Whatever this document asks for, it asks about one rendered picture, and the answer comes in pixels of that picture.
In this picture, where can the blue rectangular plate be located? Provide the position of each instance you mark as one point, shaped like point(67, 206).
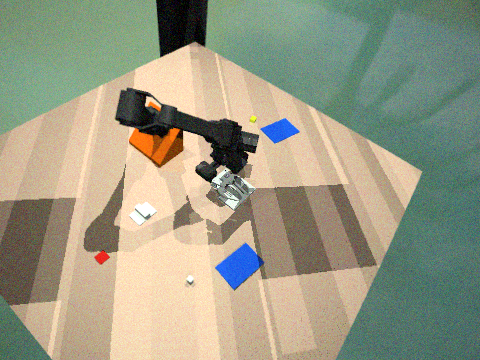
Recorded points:
point(239, 265)

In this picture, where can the blue flat square plate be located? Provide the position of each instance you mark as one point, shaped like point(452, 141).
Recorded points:
point(279, 130)

